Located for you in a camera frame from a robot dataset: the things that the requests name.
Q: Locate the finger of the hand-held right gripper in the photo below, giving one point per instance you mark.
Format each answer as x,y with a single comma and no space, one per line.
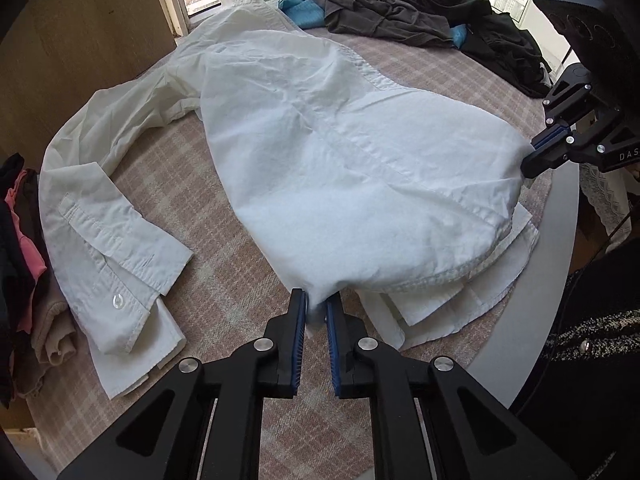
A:
542,160
547,137

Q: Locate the dark brown folded garment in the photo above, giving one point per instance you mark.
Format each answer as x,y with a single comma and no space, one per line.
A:
44,292

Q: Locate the white lace cloth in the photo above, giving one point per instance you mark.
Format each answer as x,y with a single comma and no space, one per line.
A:
605,200

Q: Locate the pink folded garment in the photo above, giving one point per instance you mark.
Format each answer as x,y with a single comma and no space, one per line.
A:
27,255

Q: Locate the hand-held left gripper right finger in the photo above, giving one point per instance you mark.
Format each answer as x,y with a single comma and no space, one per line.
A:
332,350

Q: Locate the beige folded garment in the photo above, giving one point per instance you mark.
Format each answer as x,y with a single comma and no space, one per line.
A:
50,340

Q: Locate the light wooden board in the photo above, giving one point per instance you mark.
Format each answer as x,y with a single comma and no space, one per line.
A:
90,20

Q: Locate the blue garment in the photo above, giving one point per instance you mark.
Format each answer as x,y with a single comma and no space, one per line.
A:
302,12

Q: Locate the person's dark tweed clothing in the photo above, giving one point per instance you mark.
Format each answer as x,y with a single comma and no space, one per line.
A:
590,360

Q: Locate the plaid bed sheet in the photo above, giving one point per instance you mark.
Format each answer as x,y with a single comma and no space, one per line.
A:
210,270

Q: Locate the white shirt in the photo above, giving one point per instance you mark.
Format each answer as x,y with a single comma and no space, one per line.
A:
325,160

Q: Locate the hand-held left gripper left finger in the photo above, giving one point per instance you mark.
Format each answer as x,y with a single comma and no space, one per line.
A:
299,340

